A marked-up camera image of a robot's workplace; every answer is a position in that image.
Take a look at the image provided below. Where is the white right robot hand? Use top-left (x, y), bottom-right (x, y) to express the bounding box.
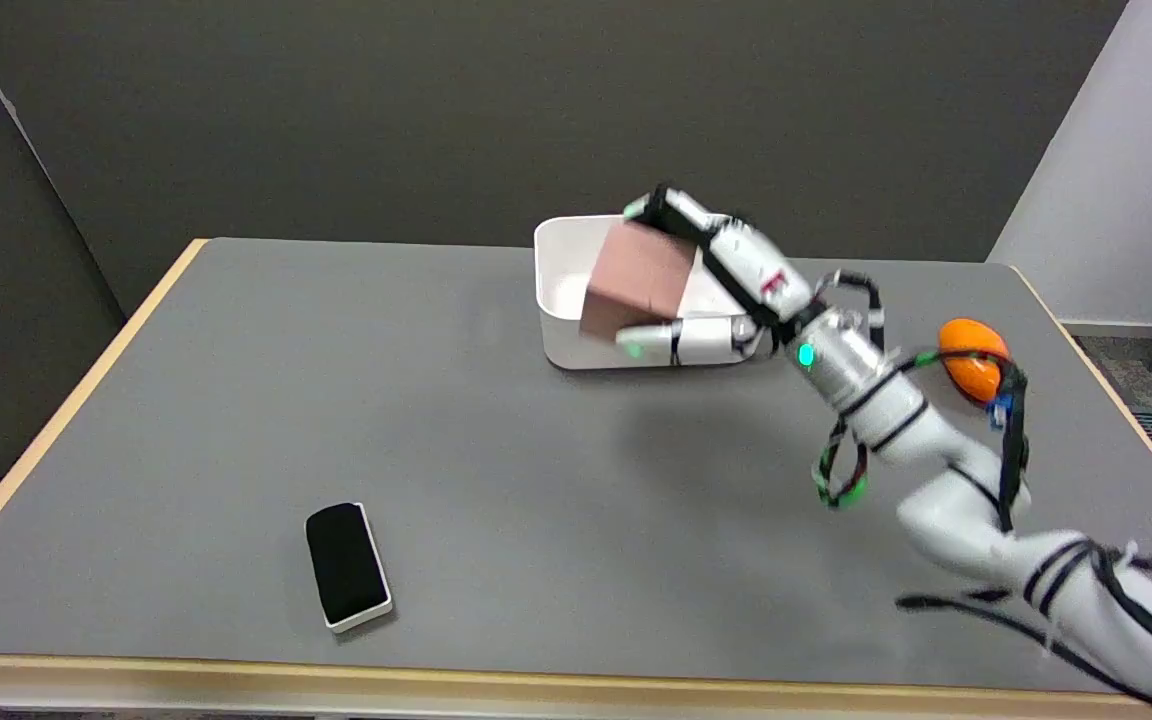
top-left (616, 184), bottom-right (817, 365)

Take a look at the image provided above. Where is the wooden cube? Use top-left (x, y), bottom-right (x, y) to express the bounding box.
top-left (578, 221), bottom-right (697, 342)

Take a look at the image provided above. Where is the white plastic box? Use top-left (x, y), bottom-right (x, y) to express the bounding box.
top-left (533, 215), bottom-right (775, 372)

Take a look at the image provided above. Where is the orange ball toy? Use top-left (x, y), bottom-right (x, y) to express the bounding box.
top-left (937, 318), bottom-right (1011, 404)

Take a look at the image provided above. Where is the black whiteboard eraser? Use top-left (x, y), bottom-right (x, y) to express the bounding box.
top-left (304, 502), bottom-right (395, 634)

